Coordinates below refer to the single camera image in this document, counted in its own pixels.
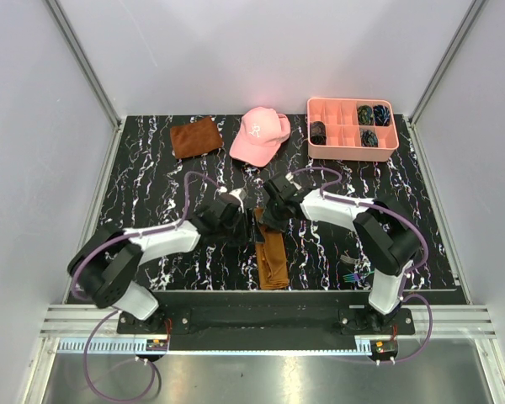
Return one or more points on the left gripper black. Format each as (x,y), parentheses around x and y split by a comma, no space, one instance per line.
(247,234)

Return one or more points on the teal patterned rolled sock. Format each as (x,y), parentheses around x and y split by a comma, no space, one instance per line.
(368,138)

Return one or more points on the pink divided organizer tray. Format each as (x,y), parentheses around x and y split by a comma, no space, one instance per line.
(343,130)

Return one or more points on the orange cloth napkin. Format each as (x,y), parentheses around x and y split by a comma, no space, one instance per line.
(272,260)

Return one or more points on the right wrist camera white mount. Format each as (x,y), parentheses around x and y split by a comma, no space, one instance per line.
(290,178)

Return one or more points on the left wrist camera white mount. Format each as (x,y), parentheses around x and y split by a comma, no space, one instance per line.
(235,196)

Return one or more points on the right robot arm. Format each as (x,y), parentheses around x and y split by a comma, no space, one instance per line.
(390,241)

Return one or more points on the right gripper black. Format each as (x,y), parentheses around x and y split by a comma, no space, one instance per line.
(268,220)

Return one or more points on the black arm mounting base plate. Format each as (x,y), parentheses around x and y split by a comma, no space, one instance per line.
(267,321)

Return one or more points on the dark rolled sock left compartment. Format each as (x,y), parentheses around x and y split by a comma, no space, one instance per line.
(318,133)

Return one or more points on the pink baseball cap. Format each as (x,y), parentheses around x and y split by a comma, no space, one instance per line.
(261,134)

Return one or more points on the iridescent rainbow fork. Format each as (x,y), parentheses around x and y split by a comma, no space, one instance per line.
(356,277)

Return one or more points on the silver fork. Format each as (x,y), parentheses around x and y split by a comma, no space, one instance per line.
(354,261)

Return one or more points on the brown folded cloth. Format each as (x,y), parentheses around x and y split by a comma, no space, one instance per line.
(195,139)

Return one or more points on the green patterned rolled sock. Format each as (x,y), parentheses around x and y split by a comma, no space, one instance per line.
(365,115)

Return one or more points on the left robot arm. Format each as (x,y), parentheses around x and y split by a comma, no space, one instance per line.
(105,267)

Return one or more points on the blue patterned rolled sock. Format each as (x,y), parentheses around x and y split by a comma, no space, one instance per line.
(382,115)

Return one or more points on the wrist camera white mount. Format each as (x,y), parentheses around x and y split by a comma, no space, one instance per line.
(290,178)
(235,196)

